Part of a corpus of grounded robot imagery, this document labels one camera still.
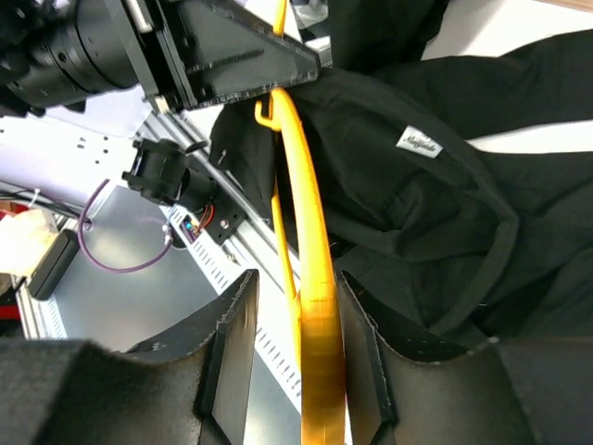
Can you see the black shirt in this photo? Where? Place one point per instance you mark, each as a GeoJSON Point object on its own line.
{"type": "Point", "coordinates": [467, 244]}
{"type": "Point", "coordinates": [365, 35]}

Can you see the aluminium rail base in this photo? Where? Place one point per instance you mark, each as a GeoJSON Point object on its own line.
{"type": "Point", "coordinates": [252, 242]}

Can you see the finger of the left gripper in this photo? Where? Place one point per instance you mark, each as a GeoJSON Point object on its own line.
{"type": "Point", "coordinates": [218, 53]}

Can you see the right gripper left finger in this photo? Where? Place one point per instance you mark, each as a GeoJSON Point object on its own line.
{"type": "Point", "coordinates": [186, 385]}

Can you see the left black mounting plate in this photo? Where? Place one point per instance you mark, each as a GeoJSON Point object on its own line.
{"type": "Point", "coordinates": [227, 215]}

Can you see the white slotted cable duct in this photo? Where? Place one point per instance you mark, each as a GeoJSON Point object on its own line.
{"type": "Point", "coordinates": [273, 336]}

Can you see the black box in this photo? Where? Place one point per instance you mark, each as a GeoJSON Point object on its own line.
{"type": "Point", "coordinates": [53, 265]}

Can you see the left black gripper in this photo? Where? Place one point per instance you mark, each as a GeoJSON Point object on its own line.
{"type": "Point", "coordinates": [60, 56]}

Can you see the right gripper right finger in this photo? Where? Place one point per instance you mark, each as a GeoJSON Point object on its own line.
{"type": "Point", "coordinates": [406, 385]}

